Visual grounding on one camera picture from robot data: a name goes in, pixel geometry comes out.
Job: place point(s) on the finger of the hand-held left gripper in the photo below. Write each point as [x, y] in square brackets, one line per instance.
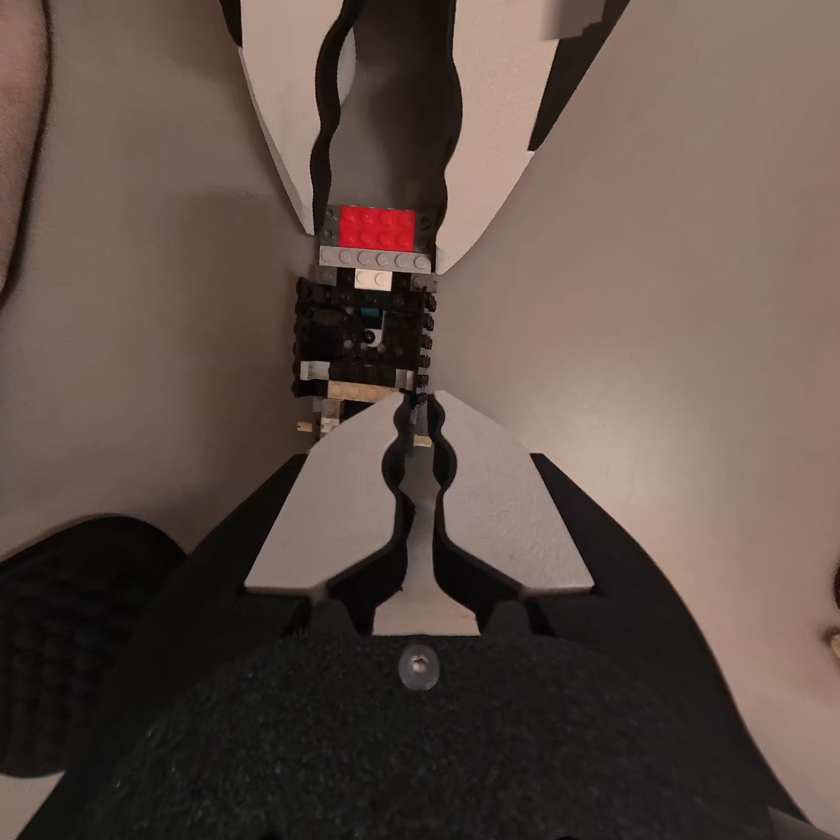
[282, 98]
[499, 118]

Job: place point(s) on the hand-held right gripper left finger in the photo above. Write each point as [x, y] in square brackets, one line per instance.
[328, 518]

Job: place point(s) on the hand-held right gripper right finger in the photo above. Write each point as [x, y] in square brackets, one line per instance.
[512, 518]

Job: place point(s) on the toy brick car model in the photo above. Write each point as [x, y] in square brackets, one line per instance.
[377, 226]

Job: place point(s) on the pale pink garment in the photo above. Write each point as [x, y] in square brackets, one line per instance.
[16, 131]

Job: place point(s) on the black fleece-lined jacket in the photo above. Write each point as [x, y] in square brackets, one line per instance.
[65, 643]

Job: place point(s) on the tan round toy piece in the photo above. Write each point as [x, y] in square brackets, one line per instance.
[835, 642]

